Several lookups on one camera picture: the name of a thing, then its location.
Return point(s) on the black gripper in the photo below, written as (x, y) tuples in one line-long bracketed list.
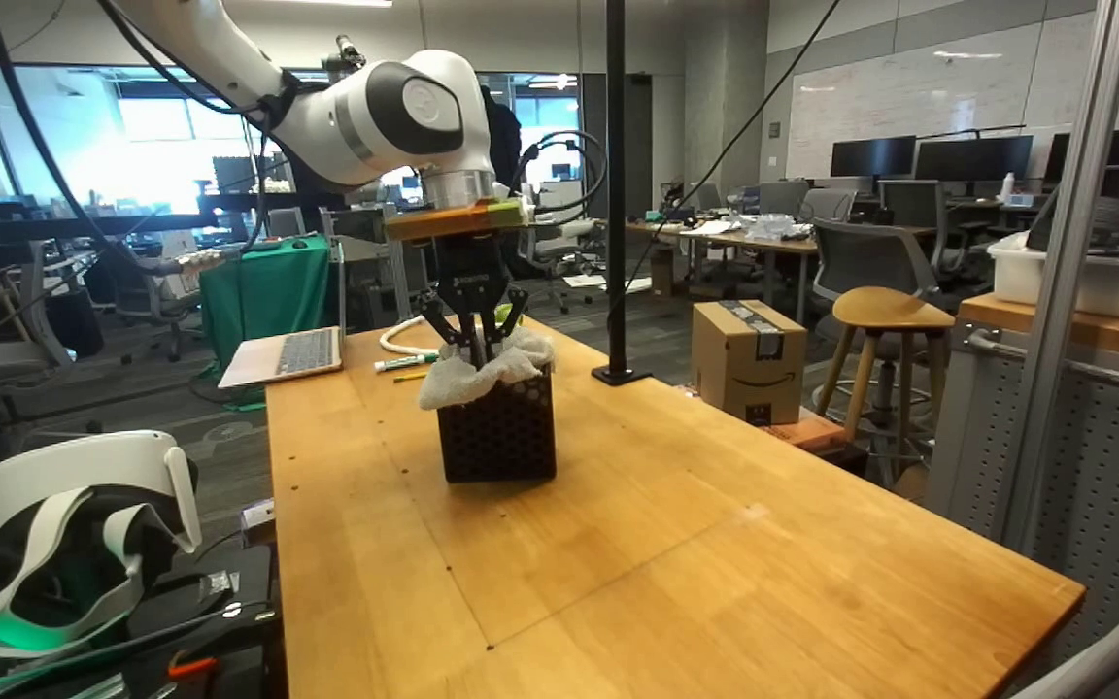
[(468, 276)]

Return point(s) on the white towel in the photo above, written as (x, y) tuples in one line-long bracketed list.
[(458, 381)]

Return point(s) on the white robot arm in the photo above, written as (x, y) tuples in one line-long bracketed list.
[(421, 111)]

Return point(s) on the black perforated box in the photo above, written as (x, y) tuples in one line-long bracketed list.
[(502, 436)]

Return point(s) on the cardboard box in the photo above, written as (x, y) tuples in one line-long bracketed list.
[(748, 357)]

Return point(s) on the black vertical pole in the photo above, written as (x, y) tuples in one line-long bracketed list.
[(616, 370)]

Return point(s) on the silver laptop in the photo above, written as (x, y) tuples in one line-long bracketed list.
[(284, 357)]

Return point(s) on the green cloth covered table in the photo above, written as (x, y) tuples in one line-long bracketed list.
[(267, 287)]

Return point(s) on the grey office chair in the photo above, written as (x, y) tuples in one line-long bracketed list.
[(860, 255)]

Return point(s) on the wooden stool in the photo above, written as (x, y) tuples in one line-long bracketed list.
[(889, 331)]

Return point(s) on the black computer monitor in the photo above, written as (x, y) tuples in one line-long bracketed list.
[(876, 155)]

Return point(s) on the white VR headset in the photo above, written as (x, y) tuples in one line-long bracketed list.
[(72, 532)]

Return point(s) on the wrist camera mount plate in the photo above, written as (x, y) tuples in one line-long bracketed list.
[(458, 223)]

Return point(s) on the silver aluminium frame post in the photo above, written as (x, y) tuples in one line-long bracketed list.
[(1046, 352)]

